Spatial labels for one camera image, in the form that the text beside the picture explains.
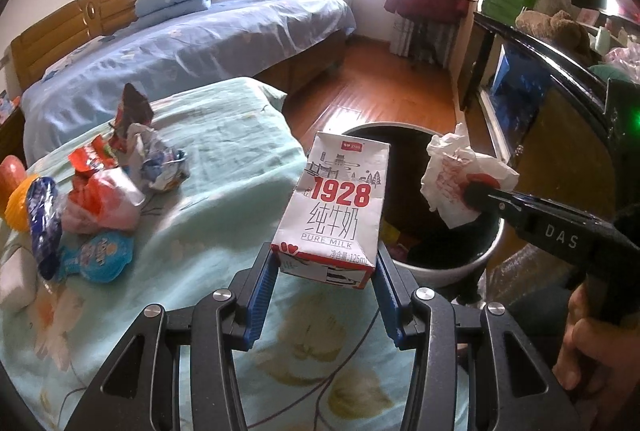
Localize white paper wrapper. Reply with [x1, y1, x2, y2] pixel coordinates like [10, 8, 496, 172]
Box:
[420, 122, 520, 229]

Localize red white plastic bag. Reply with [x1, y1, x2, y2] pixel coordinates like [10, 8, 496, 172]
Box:
[62, 136, 145, 235]

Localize blue plastic snack wrapper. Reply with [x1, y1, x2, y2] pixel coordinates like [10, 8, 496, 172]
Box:
[26, 177, 62, 281]

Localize blue white wrapper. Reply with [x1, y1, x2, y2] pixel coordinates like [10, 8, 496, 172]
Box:
[126, 124, 190, 193]

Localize white 1928 milk carton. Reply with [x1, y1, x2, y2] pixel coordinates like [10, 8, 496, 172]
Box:
[271, 132, 390, 289]

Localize dark red snack packet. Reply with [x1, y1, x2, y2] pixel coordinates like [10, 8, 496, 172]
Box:
[108, 84, 154, 153]

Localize grey round trash bin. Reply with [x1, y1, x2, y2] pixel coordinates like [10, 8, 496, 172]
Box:
[346, 122, 504, 299]

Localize right hand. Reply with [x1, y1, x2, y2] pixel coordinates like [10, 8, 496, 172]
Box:
[552, 285, 639, 430]

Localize black tv cabinet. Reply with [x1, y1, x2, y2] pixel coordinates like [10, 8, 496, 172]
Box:
[458, 13, 639, 220]

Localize teal floral bed blanket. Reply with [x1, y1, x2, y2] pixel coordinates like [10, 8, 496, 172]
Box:
[1, 78, 413, 430]

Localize brown plush toy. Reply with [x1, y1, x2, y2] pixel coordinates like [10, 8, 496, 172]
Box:
[515, 10, 592, 58]

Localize red apple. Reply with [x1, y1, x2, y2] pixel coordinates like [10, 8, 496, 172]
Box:
[0, 155, 26, 214]

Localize dark wooden nightstand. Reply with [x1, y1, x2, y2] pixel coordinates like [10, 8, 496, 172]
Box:
[0, 107, 26, 165]

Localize blue sheeted bed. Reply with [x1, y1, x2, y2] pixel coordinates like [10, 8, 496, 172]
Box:
[21, 0, 356, 165]

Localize wooden headboard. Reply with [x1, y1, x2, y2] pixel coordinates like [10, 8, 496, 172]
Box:
[11, 0, 137, 91]

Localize orange coil hair tie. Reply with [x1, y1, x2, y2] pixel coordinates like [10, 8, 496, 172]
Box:
[3, 174, 39, 233]

